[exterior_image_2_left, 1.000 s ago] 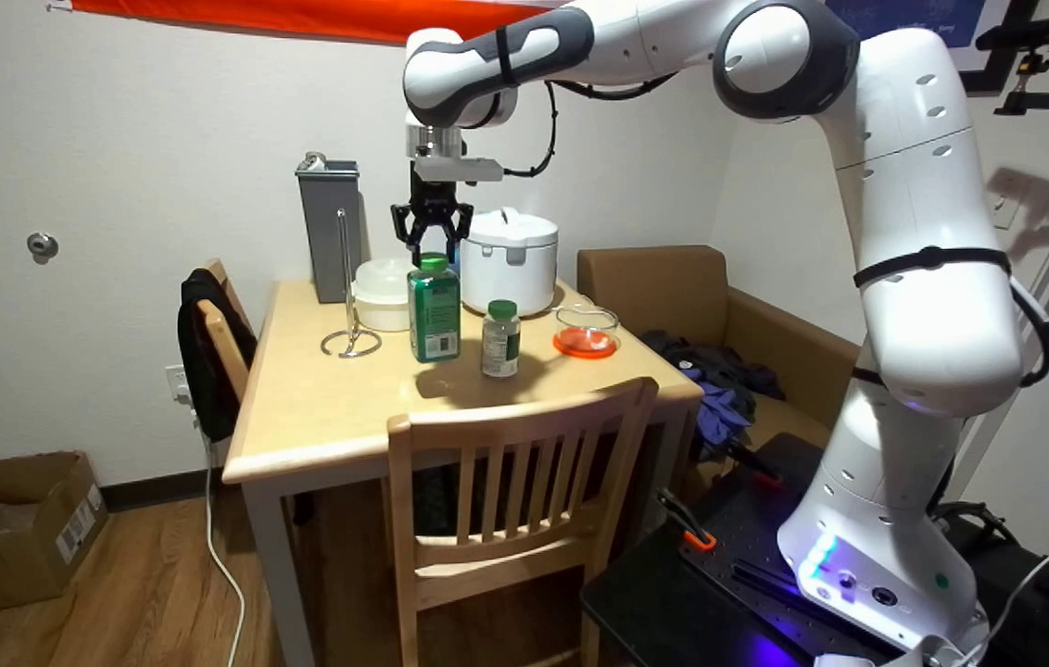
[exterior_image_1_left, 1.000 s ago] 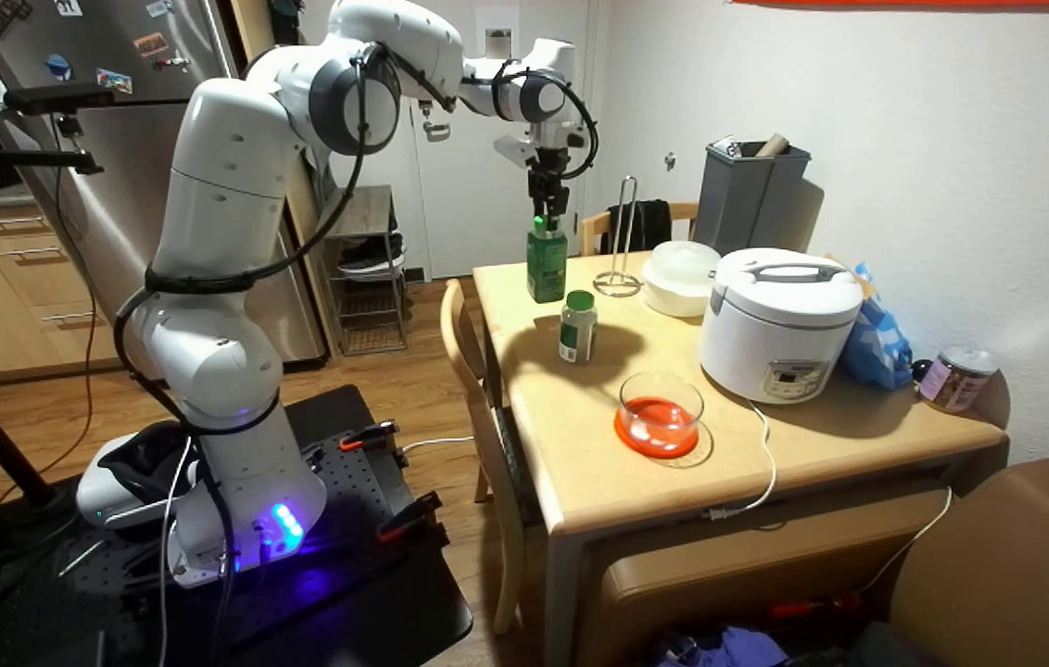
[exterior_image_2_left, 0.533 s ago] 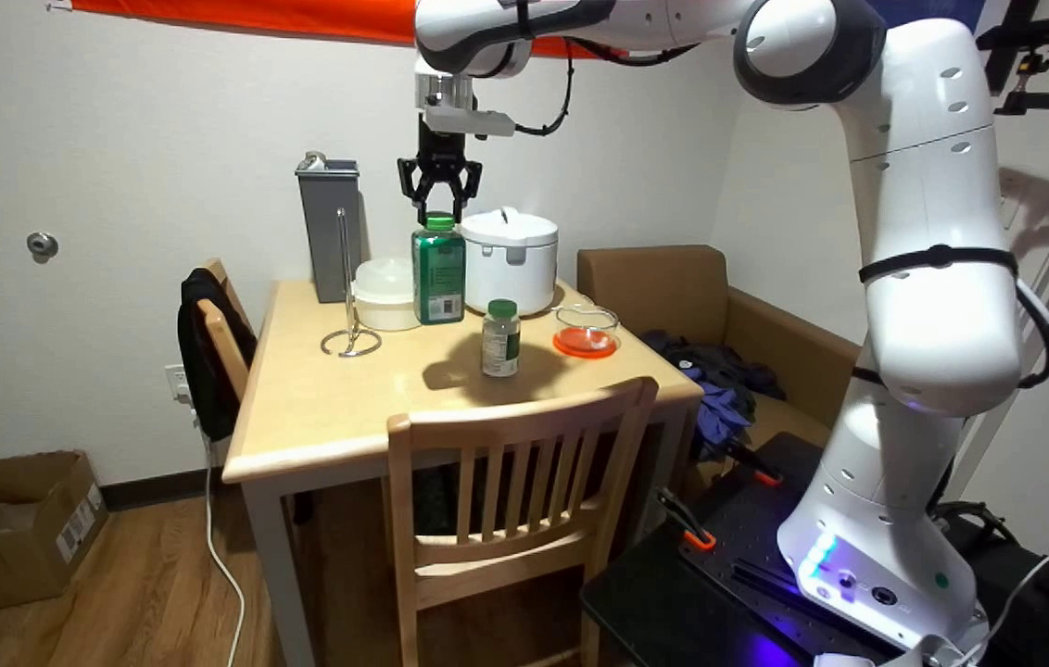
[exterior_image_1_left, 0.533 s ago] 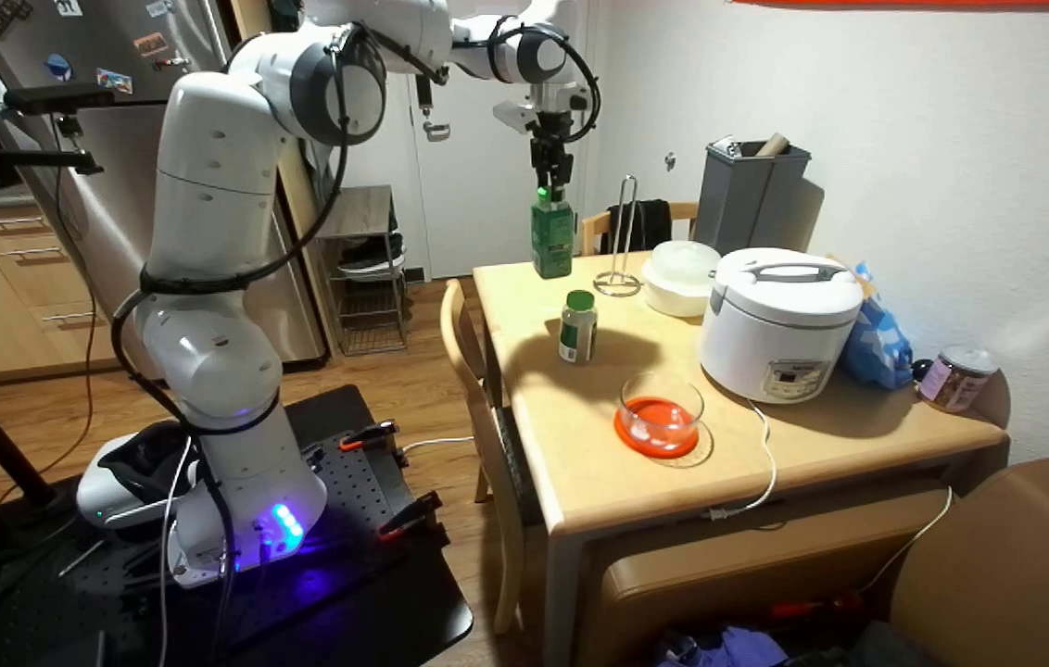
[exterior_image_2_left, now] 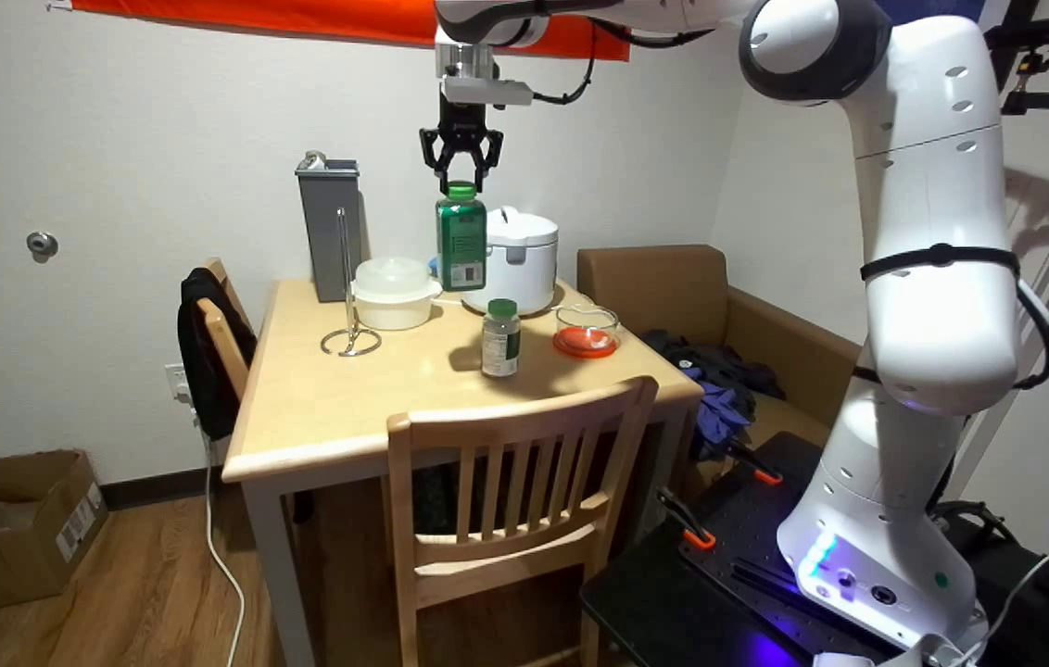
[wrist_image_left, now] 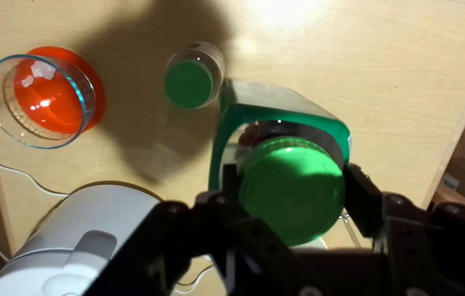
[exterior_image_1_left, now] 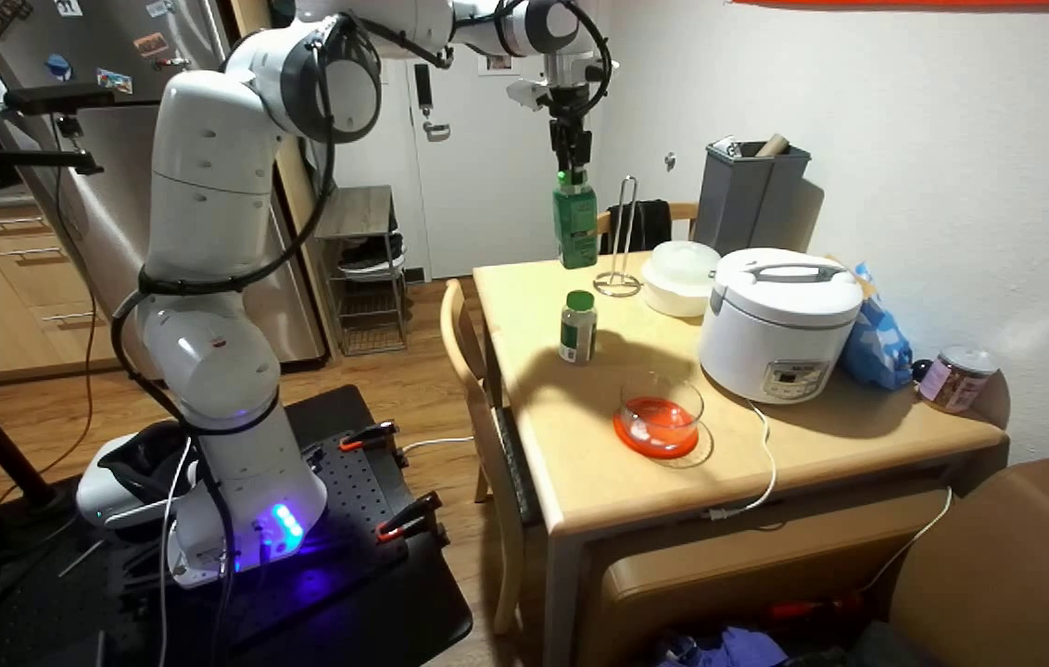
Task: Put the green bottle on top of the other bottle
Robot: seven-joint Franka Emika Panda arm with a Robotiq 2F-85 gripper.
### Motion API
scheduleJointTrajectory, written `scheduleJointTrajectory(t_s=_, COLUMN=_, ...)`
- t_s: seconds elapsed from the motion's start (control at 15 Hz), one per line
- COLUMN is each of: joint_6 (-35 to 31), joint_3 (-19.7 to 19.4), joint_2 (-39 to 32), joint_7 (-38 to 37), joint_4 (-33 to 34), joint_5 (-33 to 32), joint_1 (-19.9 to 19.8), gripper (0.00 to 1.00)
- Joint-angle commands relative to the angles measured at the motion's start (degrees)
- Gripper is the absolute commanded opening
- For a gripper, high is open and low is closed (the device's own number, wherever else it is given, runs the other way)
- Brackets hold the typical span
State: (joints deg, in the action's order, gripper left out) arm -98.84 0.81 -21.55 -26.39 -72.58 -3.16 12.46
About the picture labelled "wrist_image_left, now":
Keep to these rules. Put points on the small bottle with green cap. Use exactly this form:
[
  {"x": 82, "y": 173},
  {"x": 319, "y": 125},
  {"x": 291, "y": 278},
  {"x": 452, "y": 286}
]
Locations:
[{"x": 191, "y": 82}]

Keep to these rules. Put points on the light wooden table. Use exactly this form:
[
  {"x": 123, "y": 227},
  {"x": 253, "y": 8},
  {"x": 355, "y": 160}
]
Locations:
[{"x": 380, "y": 66}]

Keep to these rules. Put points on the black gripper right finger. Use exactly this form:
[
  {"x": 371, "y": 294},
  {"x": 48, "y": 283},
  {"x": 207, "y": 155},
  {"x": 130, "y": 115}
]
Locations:
[{"x": 363, "y": 197}]

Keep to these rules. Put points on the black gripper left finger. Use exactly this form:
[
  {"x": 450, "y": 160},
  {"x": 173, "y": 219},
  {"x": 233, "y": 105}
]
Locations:
[{"x": 230, "y": 183}]

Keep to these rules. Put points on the tall green bottle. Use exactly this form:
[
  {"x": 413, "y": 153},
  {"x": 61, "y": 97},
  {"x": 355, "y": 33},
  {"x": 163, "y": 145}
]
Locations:
[{"x": 291, "y": 191}]

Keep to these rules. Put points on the glass bowl with orange bottom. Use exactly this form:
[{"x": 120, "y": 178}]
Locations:
[{"x": 45, "y": 100}]

